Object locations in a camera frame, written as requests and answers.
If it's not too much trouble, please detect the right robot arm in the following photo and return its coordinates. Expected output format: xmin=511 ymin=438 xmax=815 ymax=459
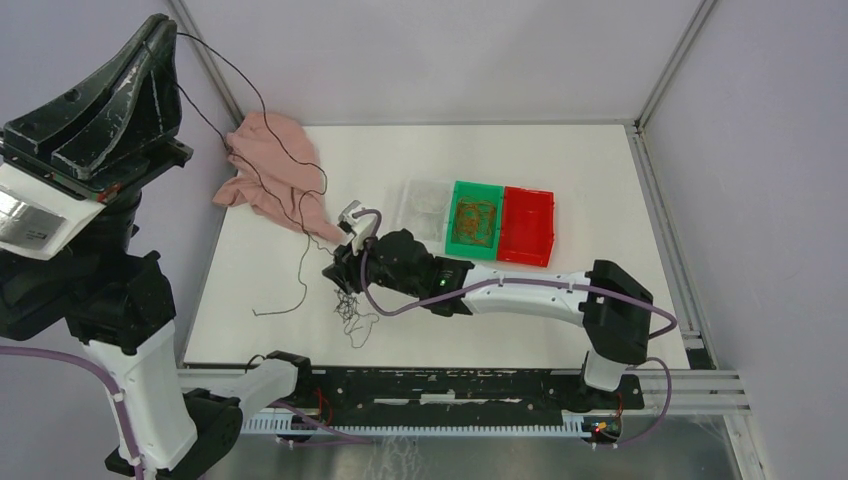
xmin=322 ymin=229 xmax=653 ymax=408

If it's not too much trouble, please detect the black cable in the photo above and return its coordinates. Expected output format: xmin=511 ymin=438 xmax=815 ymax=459
xmin=148 ymin=29 xmax=382 ymax=350

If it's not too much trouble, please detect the white slotted cable duct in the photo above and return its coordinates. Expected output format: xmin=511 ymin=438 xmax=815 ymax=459
xmin=241 ymin=412 xmax=590 ymax=439

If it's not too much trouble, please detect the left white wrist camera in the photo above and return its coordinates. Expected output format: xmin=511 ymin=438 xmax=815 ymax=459
xmin=1 ymin=162 xmax=105 ymax=261

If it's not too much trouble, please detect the thin white cable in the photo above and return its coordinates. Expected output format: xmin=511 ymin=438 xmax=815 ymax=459
xmin=400 ymin=185 xmax=448 ymax=233

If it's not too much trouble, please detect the clear plastic bin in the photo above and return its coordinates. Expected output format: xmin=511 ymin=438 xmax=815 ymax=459
xmin=391 ymin=178 xmax=455 ymax=253

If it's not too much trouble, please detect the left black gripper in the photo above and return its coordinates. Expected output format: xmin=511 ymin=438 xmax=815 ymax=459
xmin=0 ymin=2 xmax=198 ymax=264

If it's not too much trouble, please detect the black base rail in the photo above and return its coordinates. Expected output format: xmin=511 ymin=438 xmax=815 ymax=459
xmin=283 ymin=367 xmax=645 ymax=429

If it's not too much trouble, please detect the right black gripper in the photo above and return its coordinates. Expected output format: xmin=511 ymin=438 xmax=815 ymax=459
xmin=323 ymin=226 xmax=422 ymax=298

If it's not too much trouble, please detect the orange cable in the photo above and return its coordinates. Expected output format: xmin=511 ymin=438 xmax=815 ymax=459
xmin=453 ymin=195 xmax=499 ymax=250

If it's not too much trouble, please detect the red plastic bin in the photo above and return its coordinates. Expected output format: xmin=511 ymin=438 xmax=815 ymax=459
xmin=496 ymin=186 xmax=555 ymax=268

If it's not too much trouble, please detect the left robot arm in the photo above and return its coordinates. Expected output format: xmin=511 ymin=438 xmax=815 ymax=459
xmin=1 ymin=14 xmax=315 ymax=479

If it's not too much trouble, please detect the green plastic bin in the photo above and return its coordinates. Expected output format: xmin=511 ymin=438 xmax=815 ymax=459
xmin=445 ymin=181 xmax=505 ymax=261

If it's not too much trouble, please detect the pink cloth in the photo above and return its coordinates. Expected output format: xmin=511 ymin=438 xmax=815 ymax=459
xmin=212 ymin=111 xmax=346 ymax=245

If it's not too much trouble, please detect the aluminium frame rail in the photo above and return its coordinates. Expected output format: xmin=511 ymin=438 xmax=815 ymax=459
xmin=178 ymin=365 xmax=750 ymax=415

